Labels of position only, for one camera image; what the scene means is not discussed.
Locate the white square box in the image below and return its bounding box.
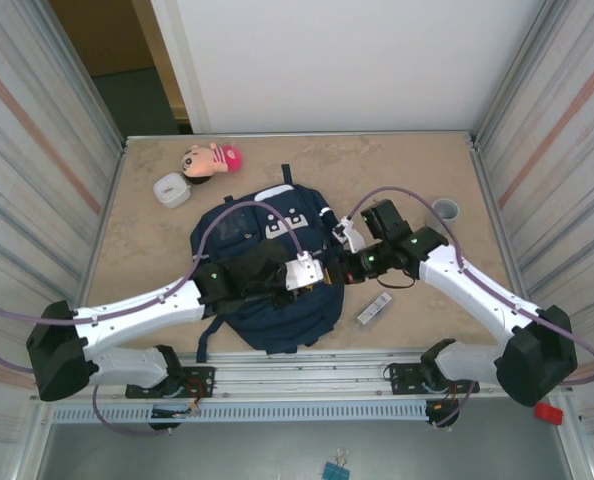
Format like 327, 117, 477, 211
152, 172, 191, 210

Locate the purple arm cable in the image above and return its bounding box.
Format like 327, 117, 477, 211
0, 199, 306, 437
346, 186, 594, 430

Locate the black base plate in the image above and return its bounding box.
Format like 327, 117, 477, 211
125, 366, 216, 400
387, 360, 480, 396

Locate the aluminium mounting rail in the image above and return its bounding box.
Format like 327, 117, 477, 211
29, 349, 576, 404

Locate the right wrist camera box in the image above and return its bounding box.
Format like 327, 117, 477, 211
330, 215, 366, 257

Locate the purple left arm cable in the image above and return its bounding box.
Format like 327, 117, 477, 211
0, 199, 306, 437

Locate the navy blue backpack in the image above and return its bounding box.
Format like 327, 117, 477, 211
190, 163, 346, 364

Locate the grey cup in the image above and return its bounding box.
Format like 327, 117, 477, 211
425, 198, 462, 231

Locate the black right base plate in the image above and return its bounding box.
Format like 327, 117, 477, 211
387, 360, 480, 396

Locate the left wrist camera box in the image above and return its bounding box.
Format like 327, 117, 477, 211
284, 252, 326, 293

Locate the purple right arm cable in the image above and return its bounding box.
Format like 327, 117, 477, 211
346, 186, 594, 430

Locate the pink plush doll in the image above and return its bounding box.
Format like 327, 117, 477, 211
179, 143, 246, 180

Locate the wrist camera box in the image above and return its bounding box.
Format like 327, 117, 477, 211
330, 215, 366, 257
284, 252, 326, 293

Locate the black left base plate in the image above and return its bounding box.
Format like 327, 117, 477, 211
125, 366, 216, 400

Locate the red plastic block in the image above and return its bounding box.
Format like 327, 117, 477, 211
534, 402, 564, 427

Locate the perforated grey cable duct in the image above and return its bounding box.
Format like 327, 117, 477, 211
49, 402, 428, 424

